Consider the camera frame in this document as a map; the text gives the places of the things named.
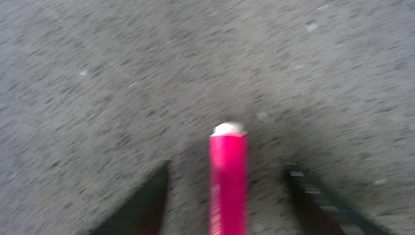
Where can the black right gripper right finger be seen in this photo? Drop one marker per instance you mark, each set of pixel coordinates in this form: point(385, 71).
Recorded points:
point(322, 212)

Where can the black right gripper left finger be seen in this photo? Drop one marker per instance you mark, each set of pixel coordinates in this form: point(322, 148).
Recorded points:
point(142, 213)

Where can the pink marker pen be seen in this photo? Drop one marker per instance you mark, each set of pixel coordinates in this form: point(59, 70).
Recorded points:
point(228, 145)

